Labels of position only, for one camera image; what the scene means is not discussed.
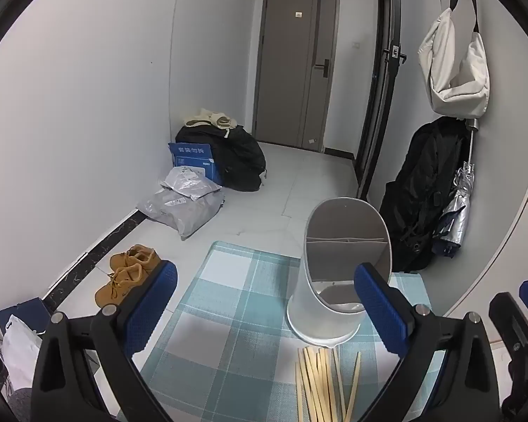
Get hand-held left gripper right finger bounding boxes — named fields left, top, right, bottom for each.
left=354, top=263, right=501, bottom=422

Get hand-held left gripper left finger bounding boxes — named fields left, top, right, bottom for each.
left=31, top=260, right=179, bottom=422

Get white oval utensil holder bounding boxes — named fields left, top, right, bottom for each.
left=287, top=197, right=392, bottom=347

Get pile of wooden chopsticks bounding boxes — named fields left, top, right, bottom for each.
left=296, top=346, right=362, bottom=422

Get white hanging shoulder bag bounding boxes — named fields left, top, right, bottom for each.
left=418, top=0, right=490, bottom=117

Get tan suede shoe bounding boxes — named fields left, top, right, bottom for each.
left=94, top=264, right=150, bottom=308
left=110, top=244, right=161, bottom=283

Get teal checked tablecloth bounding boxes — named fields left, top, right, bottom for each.
left=117, top=241, right=450, bottom=422

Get grey plastic parcel bag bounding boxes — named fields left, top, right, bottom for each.
left=136, top=187, right=226, bottom=242

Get silver folded umbrella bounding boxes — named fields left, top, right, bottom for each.
left=431, top=119, right=481, bottom=258

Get black hanging backpack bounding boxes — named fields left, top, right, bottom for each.
left=379, top=116, right=472, bottom=273

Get dark blue box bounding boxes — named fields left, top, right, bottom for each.
left=0, top=296, right=54, bottom=344

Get white plastic parcel bag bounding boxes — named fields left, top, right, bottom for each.
left=159, top=166, right=224, bottom=199

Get blue cardboard carton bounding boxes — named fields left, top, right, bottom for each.
left=168, top=141, right=223, bottom=185

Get beige cloth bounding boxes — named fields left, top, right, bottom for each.
left=184, top=108, right=239, bottom=138

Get dark side door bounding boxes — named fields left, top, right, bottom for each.
left=354, top=0, right=409, bottom=200

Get grey entrance door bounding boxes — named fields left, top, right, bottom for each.
left=252, top=0, right=340, bottom=154

